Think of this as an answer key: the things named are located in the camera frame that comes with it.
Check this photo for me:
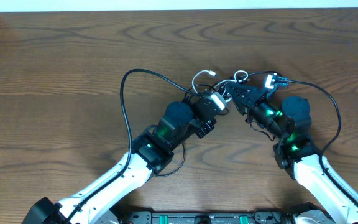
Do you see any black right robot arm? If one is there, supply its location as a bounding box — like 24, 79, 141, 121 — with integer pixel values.
226, 83, 358, 223

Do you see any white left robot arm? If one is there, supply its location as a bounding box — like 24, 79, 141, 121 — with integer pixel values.
23, 91, 227, 223

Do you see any white usb cable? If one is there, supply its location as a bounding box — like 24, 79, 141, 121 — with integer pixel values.
191, 69, 249, 102

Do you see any black usb cable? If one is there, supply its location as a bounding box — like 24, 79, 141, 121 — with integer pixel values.
154, 70, 279, 178

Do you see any black camera cable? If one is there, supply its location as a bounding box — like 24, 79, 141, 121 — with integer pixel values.
63, 68, 198, 224
275, 77, 358, 223

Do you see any black left camera cable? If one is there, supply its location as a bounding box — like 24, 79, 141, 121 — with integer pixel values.
63, 68, 198, 224

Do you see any black right camera cable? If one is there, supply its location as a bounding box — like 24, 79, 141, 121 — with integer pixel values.
275, 77, 358, 223

